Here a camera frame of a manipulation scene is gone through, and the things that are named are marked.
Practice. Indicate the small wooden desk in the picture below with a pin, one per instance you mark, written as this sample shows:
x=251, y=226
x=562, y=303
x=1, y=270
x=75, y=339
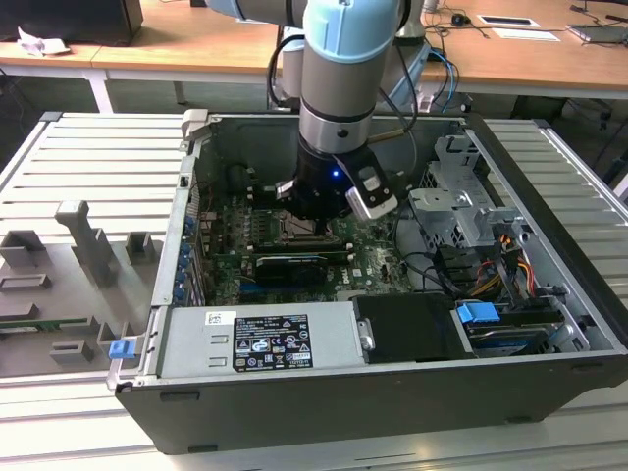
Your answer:
x=49, y=61

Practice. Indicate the black computer mouse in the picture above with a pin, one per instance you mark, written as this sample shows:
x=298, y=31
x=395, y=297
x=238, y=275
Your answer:
x=460, y=19

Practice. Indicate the hard disk in blue carrier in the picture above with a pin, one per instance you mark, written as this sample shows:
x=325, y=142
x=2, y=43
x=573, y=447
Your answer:
x=476, y=312

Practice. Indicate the grey laptop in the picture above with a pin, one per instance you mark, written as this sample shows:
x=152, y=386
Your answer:
x=598, y=33

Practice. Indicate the black RAM slot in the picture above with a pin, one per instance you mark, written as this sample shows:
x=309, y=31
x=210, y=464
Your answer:
x=260, y=190
x=260, y=195
x=304, y=244
x=265, y=205
x=304, y=252
x=262, y=200

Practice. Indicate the grey parts rack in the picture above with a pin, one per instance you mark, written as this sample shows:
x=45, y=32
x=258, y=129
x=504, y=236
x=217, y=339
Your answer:
x=64, y=275

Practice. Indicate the black plastic shroud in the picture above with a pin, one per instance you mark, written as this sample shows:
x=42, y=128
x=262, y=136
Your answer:
x=412, y=329

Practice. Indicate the black graphics card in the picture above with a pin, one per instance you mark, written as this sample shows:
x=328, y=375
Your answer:
x=289, y=272

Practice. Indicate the long wooden desk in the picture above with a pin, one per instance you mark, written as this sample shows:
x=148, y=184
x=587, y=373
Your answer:
x=196, y=44

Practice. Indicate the CPU socket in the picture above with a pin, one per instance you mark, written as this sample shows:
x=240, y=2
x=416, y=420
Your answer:
x=294, y=238

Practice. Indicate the green motherboard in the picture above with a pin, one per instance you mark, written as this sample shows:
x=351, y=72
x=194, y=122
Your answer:
x=378, y=265

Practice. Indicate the silver power supply unit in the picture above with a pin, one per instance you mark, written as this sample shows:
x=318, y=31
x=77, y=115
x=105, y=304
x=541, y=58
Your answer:
x=196, y=343

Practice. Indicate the black monitor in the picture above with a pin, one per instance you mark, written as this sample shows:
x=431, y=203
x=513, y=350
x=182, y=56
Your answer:
x=73, y=19

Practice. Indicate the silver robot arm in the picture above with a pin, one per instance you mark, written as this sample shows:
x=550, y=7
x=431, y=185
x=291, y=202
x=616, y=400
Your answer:
x=338, y=73

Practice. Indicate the crumpled white paper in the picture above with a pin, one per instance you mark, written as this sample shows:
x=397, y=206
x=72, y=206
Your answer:
x=44, y=46

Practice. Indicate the perforated metal drive cage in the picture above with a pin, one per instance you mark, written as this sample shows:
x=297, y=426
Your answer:
x=441, y=206

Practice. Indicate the silver green CPU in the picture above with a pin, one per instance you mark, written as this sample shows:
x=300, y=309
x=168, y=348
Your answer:
x=297, y=226

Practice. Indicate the white wrist camera on bracket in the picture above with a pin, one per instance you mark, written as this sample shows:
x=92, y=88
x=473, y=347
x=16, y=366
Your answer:
x=373, y=196

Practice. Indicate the blue card retention clip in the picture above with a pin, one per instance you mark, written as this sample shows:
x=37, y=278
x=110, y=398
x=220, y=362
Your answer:
x=177, y=296
x=189, y=225
x=185, y=255
x=180, y=281

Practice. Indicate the small silver wrist camera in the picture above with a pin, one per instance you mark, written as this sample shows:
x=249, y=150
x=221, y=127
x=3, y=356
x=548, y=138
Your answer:
x=285, y=190

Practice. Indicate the blue case latch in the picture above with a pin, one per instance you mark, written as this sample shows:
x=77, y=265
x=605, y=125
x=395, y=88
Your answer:
x=121, y=349

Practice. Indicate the grey plastic case latch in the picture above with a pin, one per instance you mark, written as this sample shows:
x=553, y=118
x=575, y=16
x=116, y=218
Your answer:
x=195, y=122

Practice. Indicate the black silver PC case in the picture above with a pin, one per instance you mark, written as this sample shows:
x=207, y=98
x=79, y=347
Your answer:
x=343, y=407

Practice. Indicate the white paper sheet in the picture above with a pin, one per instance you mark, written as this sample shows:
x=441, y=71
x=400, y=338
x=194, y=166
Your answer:
x=525, y=34

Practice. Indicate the green RAM stick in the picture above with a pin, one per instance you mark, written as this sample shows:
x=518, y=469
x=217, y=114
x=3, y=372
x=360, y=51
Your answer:
x=29, y=325

